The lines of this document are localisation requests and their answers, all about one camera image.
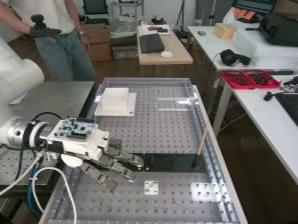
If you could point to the red tray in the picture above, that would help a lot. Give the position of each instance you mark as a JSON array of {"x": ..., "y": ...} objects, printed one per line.
[
  {"x": 265, "y": 79},
  {"x": 237, "y": 80}
]

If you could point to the wooden desk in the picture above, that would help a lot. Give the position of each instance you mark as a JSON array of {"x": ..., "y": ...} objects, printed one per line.
[{"x": 178, "y": 53}]

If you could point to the white mouse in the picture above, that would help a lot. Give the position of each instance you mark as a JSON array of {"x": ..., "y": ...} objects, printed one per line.
[{"x": 167, "y": 54}]

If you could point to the clear box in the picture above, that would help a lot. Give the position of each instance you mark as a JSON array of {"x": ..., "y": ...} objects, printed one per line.
[{"x": 147, "y": 80}]

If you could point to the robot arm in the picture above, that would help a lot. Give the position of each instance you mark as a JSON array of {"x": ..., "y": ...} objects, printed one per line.
[{"x": 18, "y": 80}]

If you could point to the black headphones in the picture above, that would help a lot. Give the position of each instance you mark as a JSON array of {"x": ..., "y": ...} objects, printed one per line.
[{"x": 231, "y": 57}]

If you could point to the person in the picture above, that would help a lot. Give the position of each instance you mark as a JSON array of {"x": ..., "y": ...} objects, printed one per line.
[{"x": 58, "y": 50}]

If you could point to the cardboard box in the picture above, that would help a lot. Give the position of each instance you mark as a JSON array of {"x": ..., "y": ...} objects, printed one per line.
[
  {"x": 96, "y": 32},
  {"x": 100, "y": 52}
]

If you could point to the small wooden block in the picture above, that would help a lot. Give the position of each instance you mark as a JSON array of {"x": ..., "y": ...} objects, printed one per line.
[{"x": 224, "y": 31}]

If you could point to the dark screen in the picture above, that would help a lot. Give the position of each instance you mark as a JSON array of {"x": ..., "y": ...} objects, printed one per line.
[{"x": 95, "y": 6}]

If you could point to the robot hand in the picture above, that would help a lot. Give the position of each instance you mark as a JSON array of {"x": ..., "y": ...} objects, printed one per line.
[{"x": 80, "y": 140}]

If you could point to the small white box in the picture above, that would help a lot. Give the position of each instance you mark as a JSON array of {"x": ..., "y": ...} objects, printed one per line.
[{"x": 114, "y": 100}]

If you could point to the small white square bracket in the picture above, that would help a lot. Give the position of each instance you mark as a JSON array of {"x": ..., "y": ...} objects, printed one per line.
[{"x": 151, "y": 187}]

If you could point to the black handheld device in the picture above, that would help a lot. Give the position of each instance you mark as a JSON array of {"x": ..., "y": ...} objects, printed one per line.
[{"x": 38, "y": 20}]

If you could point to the dark keyboard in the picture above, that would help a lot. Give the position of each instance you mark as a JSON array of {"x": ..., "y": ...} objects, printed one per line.
[{"x": 152, "y": 43}]

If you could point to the white desk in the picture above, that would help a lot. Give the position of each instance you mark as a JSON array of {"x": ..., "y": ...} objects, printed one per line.
[
  {"x": 261, "y": 116},
  {"x": 208, "y": 46}
]

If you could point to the black case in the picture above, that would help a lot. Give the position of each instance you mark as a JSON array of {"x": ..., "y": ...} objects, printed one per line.
[{"x": 280, "y": 30}]

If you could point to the black plate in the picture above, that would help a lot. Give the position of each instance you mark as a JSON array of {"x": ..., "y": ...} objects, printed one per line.
[{"x": 174, "y": 163}]

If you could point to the black keyboard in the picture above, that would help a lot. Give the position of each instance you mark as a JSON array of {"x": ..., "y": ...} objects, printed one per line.
[{"x": 291, "y": 106}]

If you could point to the thin stick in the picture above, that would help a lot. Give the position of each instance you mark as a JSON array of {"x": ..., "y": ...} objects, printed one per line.
[{"x": 203, "y": 143}]

